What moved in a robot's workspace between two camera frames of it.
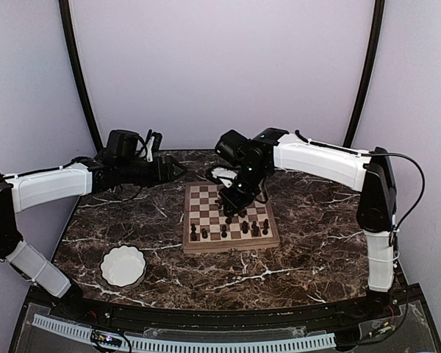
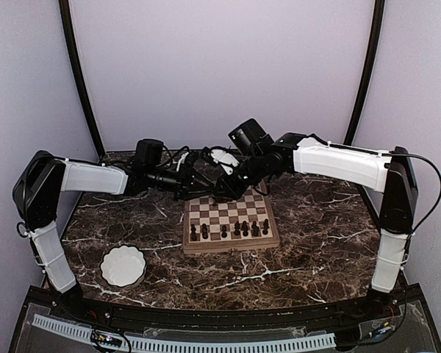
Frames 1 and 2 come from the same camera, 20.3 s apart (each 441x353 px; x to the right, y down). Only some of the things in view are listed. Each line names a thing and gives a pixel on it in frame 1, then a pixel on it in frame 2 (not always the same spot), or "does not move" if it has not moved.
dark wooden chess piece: x=193 y=234 does not move
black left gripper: x=167 y=175 -> x=184 y=190
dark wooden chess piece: x=266 y=226 does not move
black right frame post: x=376 y=33 does not move
